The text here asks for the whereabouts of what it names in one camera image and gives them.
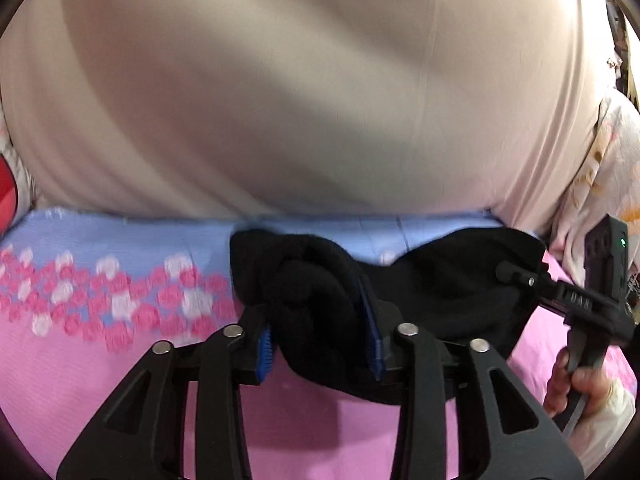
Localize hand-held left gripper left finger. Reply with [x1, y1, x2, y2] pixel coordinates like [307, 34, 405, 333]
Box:
[56, 305, 274, 480]

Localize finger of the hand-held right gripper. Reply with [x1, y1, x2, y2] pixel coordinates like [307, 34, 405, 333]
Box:
[495, 260, 566, 306]

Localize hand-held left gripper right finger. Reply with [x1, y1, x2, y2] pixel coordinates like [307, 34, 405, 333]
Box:
[357, 279, 586, 480]

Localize black pants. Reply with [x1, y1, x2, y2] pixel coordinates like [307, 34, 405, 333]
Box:
[229, 227, 549, 406]

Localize person's right forearm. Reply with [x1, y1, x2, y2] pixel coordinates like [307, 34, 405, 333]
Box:
[567, 379, 640, 458]

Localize person's right hand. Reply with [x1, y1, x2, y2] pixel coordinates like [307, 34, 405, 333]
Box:
[542, 347, 623, 418]

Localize person's floral pajama clothing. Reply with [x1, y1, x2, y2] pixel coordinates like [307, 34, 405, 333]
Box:
[547, 92, 640, 291]

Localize pink floral bed sheet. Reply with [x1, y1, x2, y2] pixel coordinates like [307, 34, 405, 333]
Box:
[0, 205, 593, 480]

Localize beige fabric drape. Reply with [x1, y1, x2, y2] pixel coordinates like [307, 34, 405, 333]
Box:
[0, 0, 617, 241]

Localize cartoon cat face pillow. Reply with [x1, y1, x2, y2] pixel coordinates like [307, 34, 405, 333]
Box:
[0, 125, 42, 241]

